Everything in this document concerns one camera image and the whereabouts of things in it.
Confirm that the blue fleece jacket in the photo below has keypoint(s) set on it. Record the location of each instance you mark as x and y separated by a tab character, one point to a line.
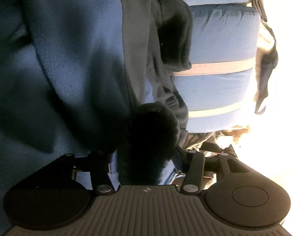
64	66

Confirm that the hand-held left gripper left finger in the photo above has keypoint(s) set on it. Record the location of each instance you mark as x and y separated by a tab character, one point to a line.
100	168

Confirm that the dark cloth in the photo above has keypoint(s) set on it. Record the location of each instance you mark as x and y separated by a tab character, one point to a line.
266	61

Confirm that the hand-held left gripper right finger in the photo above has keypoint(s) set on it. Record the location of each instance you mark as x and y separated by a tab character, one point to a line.
196	168

